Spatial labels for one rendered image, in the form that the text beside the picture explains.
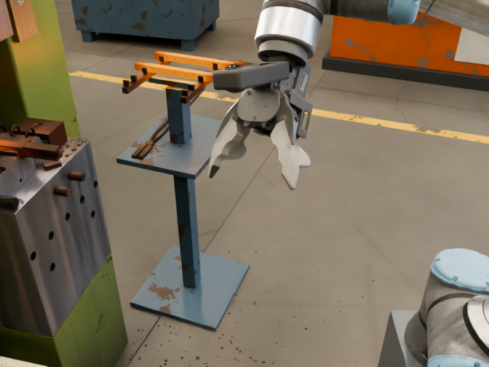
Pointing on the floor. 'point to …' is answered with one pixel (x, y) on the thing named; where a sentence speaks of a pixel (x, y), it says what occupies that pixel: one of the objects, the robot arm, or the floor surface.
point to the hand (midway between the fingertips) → (244, 183)
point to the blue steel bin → (147, 18)
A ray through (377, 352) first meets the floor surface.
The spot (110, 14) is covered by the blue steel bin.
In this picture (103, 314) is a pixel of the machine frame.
